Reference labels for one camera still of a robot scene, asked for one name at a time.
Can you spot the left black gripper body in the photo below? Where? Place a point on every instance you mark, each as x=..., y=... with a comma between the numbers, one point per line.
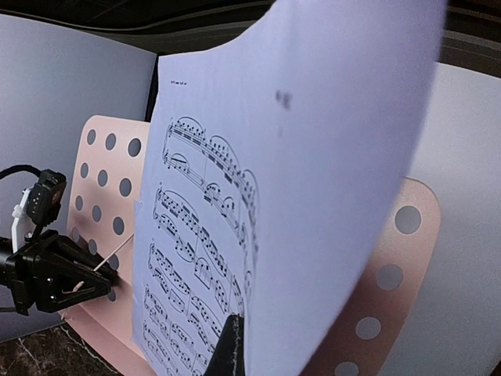
x=30, y=274

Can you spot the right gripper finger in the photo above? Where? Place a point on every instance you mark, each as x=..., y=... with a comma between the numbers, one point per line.
x=228, y=356

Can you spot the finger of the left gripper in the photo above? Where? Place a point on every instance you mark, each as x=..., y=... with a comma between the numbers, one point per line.
x=72, y=264
x=63, y=290

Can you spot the pink perforated music stand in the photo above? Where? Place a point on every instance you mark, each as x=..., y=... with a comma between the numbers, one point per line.
x=106, y=184

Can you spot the sheet music page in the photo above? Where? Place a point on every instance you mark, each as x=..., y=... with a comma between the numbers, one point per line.
x=271, y=166

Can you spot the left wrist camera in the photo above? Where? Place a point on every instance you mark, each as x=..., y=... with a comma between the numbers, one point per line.
x=38, y=208

